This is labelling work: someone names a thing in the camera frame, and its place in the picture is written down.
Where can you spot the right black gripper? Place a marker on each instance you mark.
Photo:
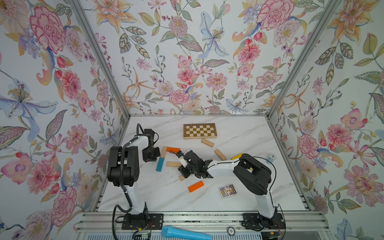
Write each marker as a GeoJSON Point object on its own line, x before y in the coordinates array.
{"type": "Point", "coordinates": [182, 170]}

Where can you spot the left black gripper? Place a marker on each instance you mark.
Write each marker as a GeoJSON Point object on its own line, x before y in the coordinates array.
{"type": "Point", "coordinates": [158, 154]}

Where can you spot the teal wooden block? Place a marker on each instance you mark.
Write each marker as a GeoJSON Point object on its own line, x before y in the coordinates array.
{"type": "Point", "coordinates": [160, 164]}

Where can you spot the orange block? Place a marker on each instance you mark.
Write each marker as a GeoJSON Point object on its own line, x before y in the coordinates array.
{"type": "Point", "coordinates": [195, 186]}
{"type": "Point", "coordinates": [173, 150]}

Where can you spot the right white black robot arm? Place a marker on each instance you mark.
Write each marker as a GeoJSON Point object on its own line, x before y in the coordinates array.
{"type": "Point", "coordinates": [253, 174]}

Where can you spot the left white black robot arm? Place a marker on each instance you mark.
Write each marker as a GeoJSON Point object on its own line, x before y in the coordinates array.
{"type": "Point", "coordinates": [124, 169]}

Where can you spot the orange block front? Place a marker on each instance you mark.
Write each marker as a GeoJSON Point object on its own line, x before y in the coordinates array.
{"type": "Point", "coordinates": [195, 186]}

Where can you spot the natural block below chessboard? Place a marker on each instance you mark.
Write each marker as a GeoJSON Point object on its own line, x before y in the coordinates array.
{"type": "Point", "coordinates": [207, 143]}

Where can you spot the wooden chessboard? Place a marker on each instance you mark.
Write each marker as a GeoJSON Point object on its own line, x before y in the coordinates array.
{"type": "Point", "coordinates": [200, 131]}

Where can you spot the playing card box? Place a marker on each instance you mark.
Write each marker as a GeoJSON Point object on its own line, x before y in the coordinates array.
{"type": "Point", "coordinates": [227, 191]}

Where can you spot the yellow block upper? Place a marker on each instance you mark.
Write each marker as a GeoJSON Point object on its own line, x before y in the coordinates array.
{"type": "Point", "coordinates": [237, 157]}

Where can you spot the blue microphone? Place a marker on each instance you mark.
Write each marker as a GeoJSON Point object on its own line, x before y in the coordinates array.
{"type": "Point", "coordinates": [170, 232]}

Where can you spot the small blue white cup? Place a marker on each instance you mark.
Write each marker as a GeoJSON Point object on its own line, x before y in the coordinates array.
{"type": "Point", "coordinates": [272, 157]}

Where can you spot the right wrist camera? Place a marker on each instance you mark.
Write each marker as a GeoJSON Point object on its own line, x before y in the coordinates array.
{"type": "Point", "coordinates": [181, 159]}

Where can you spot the aluminium front rail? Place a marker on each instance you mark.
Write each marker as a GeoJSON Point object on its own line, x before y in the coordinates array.
{"type": "Point", "coordinates": [296, 221]}

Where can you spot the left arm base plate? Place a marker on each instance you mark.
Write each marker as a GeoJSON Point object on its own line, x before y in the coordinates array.
{"type": "Point", "coordinates": [135, 222]}

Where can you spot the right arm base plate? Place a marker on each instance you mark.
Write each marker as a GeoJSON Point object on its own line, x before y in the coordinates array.
{"type": "Point", "coordinates": [257, 222]}

